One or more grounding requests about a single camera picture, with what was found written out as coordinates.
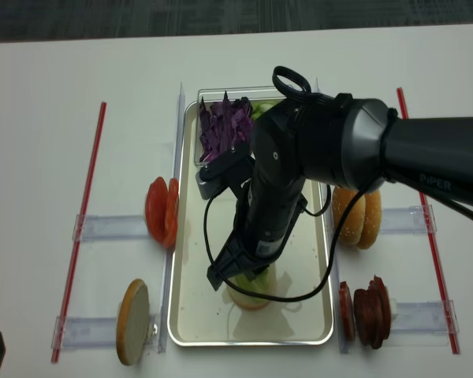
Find black cable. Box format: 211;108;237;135
203;65;473;304

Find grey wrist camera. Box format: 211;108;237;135
196;142;255;200

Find purple cabbage shreds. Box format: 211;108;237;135
199;93;254;163

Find left lower clear pusher track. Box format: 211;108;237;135
51;317;117;350

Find left clear divider rail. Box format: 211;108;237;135
157;83;185;354

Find green lettuce leaf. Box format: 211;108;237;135
233;266;276;295

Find cream metal tray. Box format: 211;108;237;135
168;102;334;347

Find left red strip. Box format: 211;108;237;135
50;102;107;365

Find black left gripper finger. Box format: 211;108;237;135
209;271;231;291

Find front meat slice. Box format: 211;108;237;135
338;281;356;342

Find clear plastic salad container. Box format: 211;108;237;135
194;87;288;168

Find right lower clear pusher track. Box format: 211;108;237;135
391;301;459;335

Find tomato slice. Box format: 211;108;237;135
162;178;179;249
144;176;168;243

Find green lettuce in container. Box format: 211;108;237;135
251;99;281;120

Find standing bun half left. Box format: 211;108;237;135
116;279;150;366

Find right upper clear pusher track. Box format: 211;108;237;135
379;206;437;235

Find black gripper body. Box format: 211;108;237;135
207;157;307;279

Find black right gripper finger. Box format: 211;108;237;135
244;265;269;282

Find tomato slice inner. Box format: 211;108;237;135
162;178;179;249

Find sesame bun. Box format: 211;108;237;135
332;187;366;246
356;190;382;250

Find white pusher block lower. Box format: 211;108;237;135
389;298;398;322

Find red strip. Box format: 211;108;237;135
396;87;461;354
50;102;107;365

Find sesame bun top inner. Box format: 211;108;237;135
332;187;366;246

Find sesame bun top outer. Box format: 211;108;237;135
356;190;382;250

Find clear pusher track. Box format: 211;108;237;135
379;206;437;235
51;317;117;350
391;301;459;335

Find tomato slice outer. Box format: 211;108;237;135
144;176;168;243

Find bun bottom on tray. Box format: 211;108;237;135
227;277;270;309

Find rear meat slices stack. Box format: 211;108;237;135
353;276;392;350

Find right red strip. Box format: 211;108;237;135
396;87;461;354

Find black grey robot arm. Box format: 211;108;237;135
200;94;473;288

